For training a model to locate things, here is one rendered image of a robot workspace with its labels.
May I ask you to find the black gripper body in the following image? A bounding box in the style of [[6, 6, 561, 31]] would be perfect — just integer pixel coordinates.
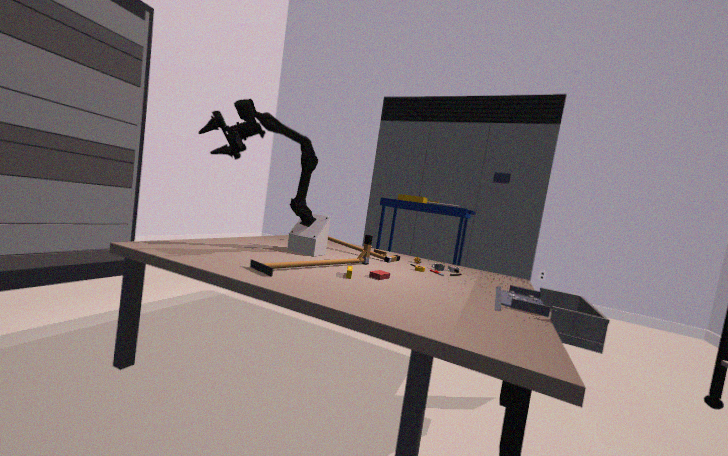
[[212, 111, 248, 160]]

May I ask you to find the orange long pole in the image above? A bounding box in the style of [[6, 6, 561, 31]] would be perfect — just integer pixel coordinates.
[[250, 235, 373, 276]]

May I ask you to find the red square tile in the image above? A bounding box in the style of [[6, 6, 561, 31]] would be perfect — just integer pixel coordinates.
[[369, 270, 390, 280]]

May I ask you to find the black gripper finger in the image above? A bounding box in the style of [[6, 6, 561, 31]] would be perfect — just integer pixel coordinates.
[[211, 144, 233, 158], [198, 116, 219, 134]]

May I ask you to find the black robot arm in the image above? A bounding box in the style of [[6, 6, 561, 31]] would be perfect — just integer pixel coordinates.
[[227, 99, 318, 227]]

